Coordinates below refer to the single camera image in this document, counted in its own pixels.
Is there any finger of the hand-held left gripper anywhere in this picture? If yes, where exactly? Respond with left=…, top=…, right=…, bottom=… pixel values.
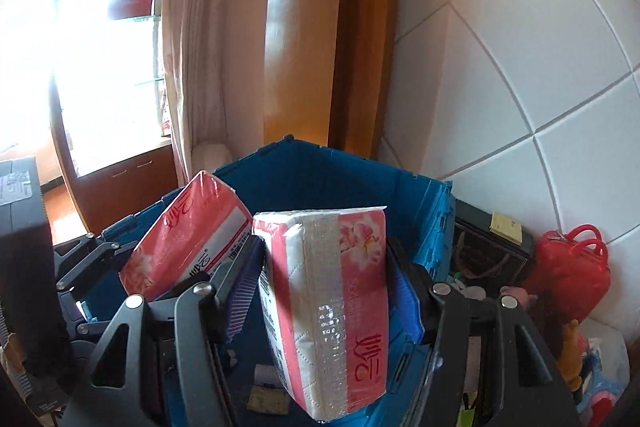
left=52, top=232, right=135, bottom=290
left=57, top=289, right=108, bottom=343

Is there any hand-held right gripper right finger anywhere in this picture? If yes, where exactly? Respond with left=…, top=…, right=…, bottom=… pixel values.
left=385, top=237, right=568, bottom=427

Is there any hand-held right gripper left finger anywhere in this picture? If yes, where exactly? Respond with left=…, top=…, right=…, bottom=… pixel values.
left=60, top=234, right=266, bottom=427

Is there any white pink floral tissue pack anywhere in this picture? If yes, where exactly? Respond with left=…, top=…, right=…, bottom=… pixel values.
left=251, top=205, right=389, bottom=425

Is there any pink tissue pack white label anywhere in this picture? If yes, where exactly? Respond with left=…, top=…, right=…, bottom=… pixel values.
left=118, top=170, right=253, bottom=300

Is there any yellow packet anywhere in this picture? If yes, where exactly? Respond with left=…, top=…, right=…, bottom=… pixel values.
left=248, top=388, right=288, bottom=413

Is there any blue plastic crate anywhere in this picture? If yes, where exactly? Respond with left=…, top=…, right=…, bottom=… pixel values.
left=75, top=134, right=453, bottom=427

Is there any small white plush toy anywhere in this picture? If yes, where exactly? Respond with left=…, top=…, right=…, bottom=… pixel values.
left=452, top=277, right=486, bottom=300

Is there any wooden cabinet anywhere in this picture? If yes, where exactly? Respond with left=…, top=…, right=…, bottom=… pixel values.
left=50, top=147, right=176, bottom=233

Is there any black gift box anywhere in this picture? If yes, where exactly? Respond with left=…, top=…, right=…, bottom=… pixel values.
left=450, top=199, right=536, bottom=295

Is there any small pink pig plush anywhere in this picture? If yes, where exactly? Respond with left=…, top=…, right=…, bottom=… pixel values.
left=500, top=285, right=538, bottom=308

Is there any green frog plush toy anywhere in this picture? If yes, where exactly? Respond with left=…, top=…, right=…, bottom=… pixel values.
left=457, top=389, right=481, bottom=427

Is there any brown plush bear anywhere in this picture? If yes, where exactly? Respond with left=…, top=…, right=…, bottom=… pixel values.
left=557, top=319, right=588, bottom=390

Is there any window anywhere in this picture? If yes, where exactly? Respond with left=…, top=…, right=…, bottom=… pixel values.
left=0, top=0, right=171, bottom=188

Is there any red banner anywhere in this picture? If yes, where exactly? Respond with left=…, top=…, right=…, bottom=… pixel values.
left=107, top=0, right=153, bottom=22

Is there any beige curtain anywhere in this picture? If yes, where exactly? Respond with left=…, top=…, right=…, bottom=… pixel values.
left=160, top=0, right=278, bottom=188

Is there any red hard case with handle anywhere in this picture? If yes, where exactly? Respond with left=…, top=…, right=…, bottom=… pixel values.
left=522, top=223, right=612, bottom=323

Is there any wooden wall trim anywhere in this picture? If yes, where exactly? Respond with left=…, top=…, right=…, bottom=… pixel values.
left=262, top=0, right=401, bottom=158

